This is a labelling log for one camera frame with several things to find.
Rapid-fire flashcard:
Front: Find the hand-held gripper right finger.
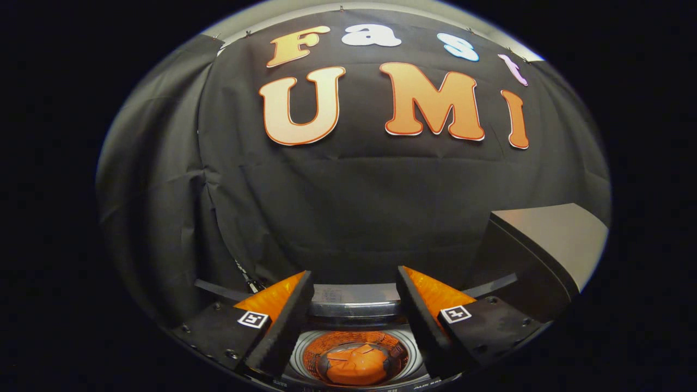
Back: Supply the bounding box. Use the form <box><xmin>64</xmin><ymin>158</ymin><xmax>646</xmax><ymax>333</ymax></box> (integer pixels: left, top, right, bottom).
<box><xmin>395</xmin><ymin>266</ymin><xmax>546</xmax><ymax>381</ymax></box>

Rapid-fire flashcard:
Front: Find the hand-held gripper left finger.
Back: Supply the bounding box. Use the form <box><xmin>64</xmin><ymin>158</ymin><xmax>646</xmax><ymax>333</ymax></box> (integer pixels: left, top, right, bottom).
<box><xmin>172</xmin><ymin>271</ymin><xmax>316</xmax><ymax>378</ymax></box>

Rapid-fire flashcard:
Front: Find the grey washing machine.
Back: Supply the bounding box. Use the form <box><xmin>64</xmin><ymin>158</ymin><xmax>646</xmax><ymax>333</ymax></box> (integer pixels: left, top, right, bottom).
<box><xmin>278</xmin><ymin>316</ymin><xmax>463</xmax><ymax>392</ymax></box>

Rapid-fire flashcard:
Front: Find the dark transparent washing machine lid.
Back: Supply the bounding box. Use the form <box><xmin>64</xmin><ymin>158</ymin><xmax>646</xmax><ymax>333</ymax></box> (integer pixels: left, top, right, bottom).
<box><xmin>194</xmin><ymin>274</ymin><xmax>518</xmax><ymax>319</ymax></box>

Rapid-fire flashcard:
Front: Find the yellow polo shirt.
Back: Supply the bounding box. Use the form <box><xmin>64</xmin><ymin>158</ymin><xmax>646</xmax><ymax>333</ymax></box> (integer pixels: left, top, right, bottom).
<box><xmin>326</xmin><ymin>344</ymin><xmax>388</xmax><ymax>386</ymax></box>

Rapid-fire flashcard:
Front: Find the braided hose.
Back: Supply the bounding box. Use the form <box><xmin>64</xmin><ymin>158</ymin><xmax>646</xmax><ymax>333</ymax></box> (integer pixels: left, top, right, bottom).
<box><xmin>233</xmin><ymin>259</ymin><xmax>265</xmax><ymax>293</ymax></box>

